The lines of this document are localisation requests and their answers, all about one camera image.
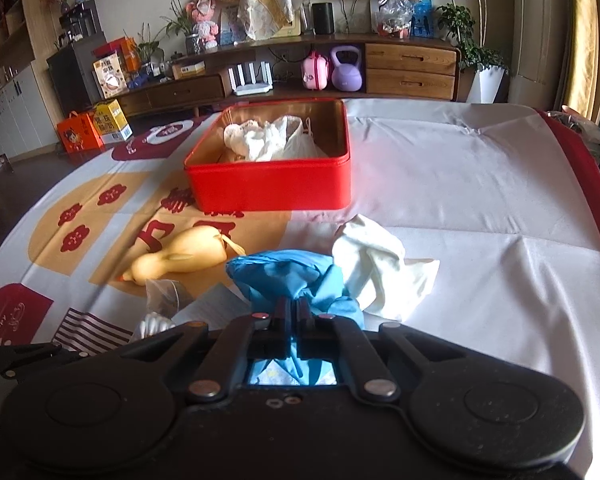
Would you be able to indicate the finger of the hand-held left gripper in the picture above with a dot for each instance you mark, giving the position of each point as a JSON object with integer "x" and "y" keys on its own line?
{"x": 40, "y": 366}
{"x": 25, "y": 351}

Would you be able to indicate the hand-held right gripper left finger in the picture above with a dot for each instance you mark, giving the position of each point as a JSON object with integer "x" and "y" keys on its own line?
{"x": 281, "y": 322}

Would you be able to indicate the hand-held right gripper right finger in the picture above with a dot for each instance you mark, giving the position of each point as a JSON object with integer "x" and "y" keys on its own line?
{"x": 304, "y": 322}

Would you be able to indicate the blue wrapper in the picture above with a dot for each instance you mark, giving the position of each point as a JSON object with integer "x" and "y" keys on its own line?
{"x": 285, "y": 272}

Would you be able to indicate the white blue patterned cloth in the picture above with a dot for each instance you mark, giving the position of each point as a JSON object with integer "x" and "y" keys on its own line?
{"x": 215, "y": 305}

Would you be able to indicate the red tin box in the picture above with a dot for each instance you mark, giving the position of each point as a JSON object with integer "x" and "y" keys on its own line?
{"x": 265, "y": 185}

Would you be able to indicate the cream white cloth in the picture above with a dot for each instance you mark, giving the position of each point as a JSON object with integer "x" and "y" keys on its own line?
{"x": 375, "y": 265}

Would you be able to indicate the small clear plastic bag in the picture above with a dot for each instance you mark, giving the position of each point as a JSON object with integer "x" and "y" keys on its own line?
{"x": 166, "y": 297}

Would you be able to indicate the white bags inside box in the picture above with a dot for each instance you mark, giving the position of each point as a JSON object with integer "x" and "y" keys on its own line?
{"x": 255, "y": 140}

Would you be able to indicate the printed tablecloth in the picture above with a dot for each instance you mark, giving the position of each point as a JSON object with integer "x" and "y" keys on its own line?
{"x": 480, "y": 210}

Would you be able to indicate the orange cartoon gift box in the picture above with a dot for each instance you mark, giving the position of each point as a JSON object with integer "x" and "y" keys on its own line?
{"x": 80, "y": 132}

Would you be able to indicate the white storage cabinet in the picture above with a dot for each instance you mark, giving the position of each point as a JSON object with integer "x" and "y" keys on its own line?
{"x": 15, "y": 115}

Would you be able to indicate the white router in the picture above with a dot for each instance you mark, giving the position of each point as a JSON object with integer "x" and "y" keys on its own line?
{"x": 251, "y": 82}

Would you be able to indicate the yellow carton box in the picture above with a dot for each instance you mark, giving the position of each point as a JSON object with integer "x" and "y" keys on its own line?
{"x": 112, "y": 120}

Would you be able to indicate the pink toy suitcase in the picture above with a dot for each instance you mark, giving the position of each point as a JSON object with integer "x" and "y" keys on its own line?
{"x": 315, "y": 72}

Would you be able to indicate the purple kettlebell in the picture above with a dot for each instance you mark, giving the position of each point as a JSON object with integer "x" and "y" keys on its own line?
{"x": 347, "y": 72}

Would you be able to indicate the small cardboard box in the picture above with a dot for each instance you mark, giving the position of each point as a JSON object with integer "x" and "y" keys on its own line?
{"x": 189, "y": 69}

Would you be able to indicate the wooden TV cabinet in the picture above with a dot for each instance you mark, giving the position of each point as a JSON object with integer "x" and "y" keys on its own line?
{"x": 410, "y": 67}

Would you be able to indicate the black small fridge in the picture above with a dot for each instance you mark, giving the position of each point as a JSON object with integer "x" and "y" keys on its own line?
{"x": 72, "y": 72}

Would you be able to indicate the yellow printed snack box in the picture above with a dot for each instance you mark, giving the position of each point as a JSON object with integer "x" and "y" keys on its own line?
{"x": 110, "y": 77}

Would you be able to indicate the white planter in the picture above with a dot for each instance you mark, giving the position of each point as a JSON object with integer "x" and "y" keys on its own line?
{"x": 485, "y": 85}

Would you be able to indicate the blue picture card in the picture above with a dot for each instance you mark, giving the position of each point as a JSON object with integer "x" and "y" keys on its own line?
{"x": 231, "y": 27}

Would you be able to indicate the small potted green plant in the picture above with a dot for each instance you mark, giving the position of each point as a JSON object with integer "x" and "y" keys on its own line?
{"x": 150, "y": 50}

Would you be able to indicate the black speaker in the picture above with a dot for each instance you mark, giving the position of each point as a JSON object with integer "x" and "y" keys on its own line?
{"x": 322, "y": 19}

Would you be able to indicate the pink doll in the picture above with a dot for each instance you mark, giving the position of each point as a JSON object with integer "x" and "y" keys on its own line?
{"x": 205, "y": 22}

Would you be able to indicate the potted orchid plant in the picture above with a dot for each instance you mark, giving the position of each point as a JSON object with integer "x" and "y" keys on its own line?
{"x": 182, "y": 25}

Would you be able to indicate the plastic bag of snacks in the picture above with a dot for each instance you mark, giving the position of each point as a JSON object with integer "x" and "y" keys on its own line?
{"x": 395, "y": 15}

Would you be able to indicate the black coffee machine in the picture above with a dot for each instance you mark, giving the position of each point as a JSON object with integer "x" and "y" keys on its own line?
{"x": 80, "y": 20}

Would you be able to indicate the tall potted tree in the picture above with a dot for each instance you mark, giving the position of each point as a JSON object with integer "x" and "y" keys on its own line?
{"x": 460, "y": 20}

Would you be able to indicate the beige tower air conditioner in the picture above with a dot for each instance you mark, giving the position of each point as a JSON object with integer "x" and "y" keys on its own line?
{"x": 537, "y": 25}

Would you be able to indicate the yellow curtain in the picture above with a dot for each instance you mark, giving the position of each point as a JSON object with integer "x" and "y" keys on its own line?
{"x": 582, "y": 35}

